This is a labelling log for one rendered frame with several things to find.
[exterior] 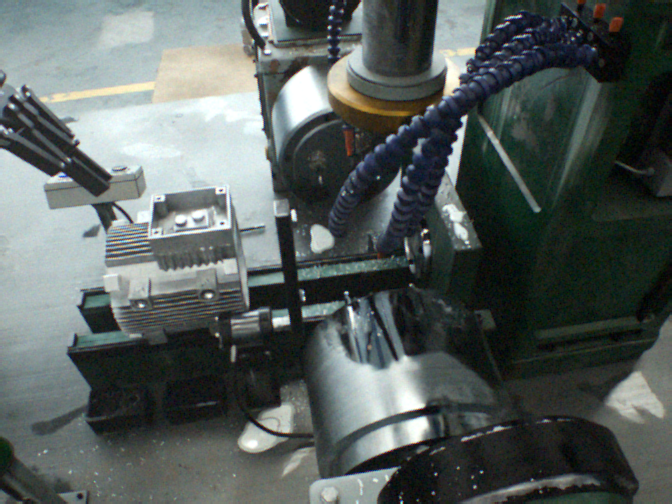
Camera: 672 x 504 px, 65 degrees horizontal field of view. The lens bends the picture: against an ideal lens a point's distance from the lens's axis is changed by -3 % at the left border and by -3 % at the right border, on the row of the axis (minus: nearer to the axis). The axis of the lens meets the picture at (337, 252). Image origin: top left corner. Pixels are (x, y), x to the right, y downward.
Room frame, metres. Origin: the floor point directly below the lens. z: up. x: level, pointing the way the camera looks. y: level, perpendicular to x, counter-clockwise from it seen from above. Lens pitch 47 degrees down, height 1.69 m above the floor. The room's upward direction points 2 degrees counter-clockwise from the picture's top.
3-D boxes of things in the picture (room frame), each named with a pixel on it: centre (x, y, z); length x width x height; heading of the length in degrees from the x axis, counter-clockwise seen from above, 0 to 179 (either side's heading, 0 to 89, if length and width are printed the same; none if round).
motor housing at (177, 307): (0.60, 0.26, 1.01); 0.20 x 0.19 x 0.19; 99
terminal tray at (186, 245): (0.61, 0.22, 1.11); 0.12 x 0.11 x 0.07; 99
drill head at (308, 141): (0.99, 0.00, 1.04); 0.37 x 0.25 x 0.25; 8
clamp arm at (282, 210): (0.49, 0.07, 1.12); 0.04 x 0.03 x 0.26; 98
